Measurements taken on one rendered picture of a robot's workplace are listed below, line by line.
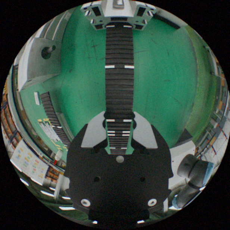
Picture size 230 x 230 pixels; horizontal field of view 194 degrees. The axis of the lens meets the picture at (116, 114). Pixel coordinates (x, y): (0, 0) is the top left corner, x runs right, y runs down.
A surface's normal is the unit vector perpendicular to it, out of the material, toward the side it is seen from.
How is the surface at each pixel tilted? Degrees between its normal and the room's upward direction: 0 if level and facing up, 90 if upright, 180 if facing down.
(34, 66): 90
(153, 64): 0
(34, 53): 90
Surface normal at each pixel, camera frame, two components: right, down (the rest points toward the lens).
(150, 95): -0.03, 0.50
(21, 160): 0.99, -0.08
